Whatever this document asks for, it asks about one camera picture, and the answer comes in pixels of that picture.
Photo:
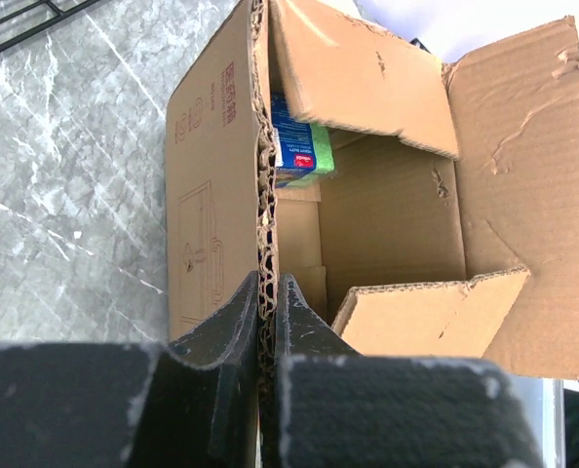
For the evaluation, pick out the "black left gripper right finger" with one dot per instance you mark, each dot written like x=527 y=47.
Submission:
x=306 y=351

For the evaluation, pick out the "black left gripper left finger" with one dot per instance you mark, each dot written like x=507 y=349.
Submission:
x=220 y=403

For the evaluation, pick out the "blue Vileda sponge pack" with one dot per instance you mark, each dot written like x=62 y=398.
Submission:
x=303 y=150

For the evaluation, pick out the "brown cardboard box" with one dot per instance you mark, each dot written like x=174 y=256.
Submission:
x=443 y=248

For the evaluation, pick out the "black wire basket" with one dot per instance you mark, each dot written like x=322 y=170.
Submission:
x=22 y=20

